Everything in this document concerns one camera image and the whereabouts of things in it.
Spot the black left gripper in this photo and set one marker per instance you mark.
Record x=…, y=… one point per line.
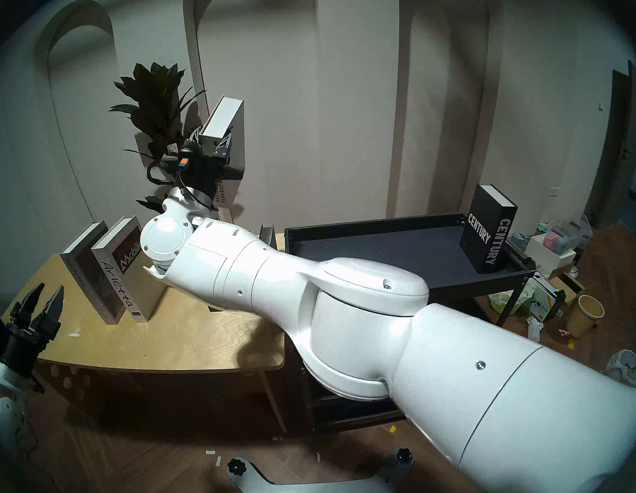
x=17, y=346

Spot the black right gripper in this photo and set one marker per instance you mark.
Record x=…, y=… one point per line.
x=202, y=172

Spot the white Design Hotels yearbook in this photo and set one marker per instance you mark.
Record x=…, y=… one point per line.
x=220, y=116

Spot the grey Discontent book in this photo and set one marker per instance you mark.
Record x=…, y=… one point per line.
x=267, y=235

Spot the black Century book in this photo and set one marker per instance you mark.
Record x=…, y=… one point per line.
x=480, y=241

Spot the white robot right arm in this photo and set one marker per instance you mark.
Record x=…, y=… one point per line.
x=353, y=320

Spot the light wooden display table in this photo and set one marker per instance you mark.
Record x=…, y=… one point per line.
x=169, y=339

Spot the black metal shelf cart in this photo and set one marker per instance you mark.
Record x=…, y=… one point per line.
x=402, y=245

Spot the grey Special Issue book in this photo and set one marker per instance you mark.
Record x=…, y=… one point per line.
x=84, y=259

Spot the tall green leafy plant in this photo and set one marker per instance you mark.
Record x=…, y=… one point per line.
x=154, y=98

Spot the Arietta Mobilier book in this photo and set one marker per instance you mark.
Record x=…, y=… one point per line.
x=136, y=288

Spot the black star knob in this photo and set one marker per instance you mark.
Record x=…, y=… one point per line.
x=235, y=467
x=404, y=457

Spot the teal mug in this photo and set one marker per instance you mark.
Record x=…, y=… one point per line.
x=521, y=242

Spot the pale green plastic bag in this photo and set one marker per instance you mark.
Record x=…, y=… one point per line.
x=507, y=301

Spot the white square box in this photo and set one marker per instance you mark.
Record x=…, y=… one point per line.
x=547, y=259

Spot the clear plastic storage box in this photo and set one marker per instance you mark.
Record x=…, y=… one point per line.
x=567, y=235

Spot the green and white carton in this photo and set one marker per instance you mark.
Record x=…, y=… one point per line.
x=546, y=299

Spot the small white bottle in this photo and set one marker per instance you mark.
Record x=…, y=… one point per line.
x=534, y=331

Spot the brown cardboard box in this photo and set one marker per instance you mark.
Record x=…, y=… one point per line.
x=569, y=285

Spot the dark brown door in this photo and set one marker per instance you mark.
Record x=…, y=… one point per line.
x=613, y=151

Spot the beige round bucket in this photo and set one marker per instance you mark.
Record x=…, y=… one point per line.
x=584, y=318

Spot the white bin with plastic bag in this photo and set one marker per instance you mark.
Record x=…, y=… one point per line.
x=625, y=366

